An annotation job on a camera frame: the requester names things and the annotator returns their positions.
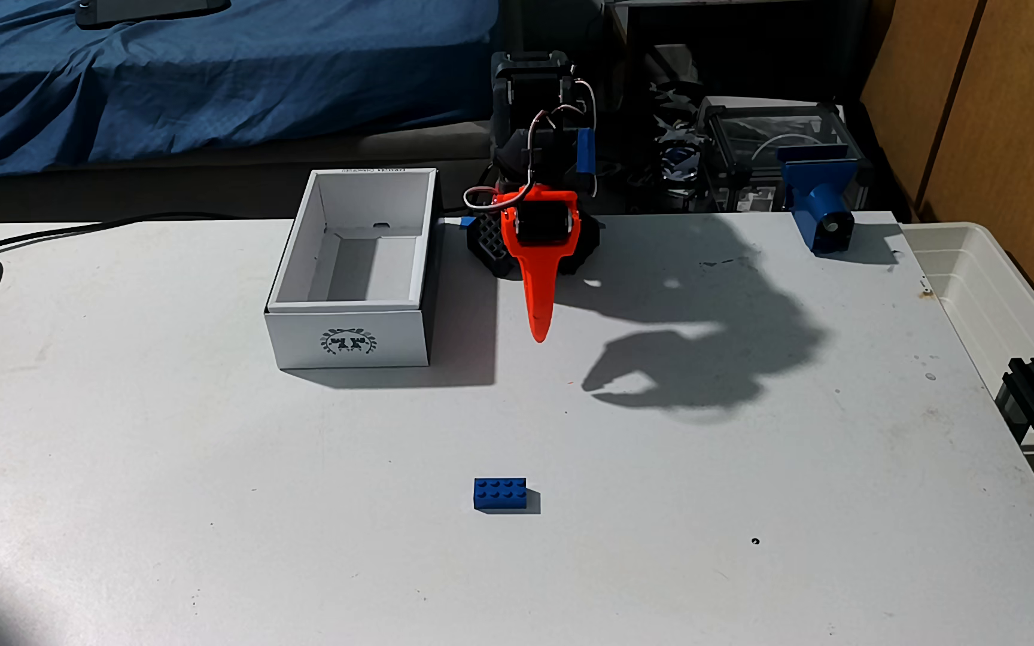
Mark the white cardboard box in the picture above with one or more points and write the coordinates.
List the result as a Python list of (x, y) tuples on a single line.
[(346, 341)]

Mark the blue toy brick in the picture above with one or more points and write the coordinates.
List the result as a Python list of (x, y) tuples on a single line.
[(499, 493)]

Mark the black white patterned object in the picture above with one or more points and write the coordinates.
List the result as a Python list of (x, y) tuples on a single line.
[(678, 152)]

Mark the clear plastic case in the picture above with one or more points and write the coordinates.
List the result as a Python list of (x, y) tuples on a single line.
[(750, 135)]

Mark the blue bed sheet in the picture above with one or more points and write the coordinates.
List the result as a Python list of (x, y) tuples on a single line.
[(212, 81)]

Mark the white plastic bin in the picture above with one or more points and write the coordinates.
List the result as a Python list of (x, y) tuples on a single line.
[(984, 287)]

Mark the wooden cabinet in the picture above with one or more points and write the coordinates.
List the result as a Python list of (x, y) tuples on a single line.
[(1002, 135)]

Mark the blue printed clamp mount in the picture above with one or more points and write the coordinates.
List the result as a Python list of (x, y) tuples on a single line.
[(818, 202)]

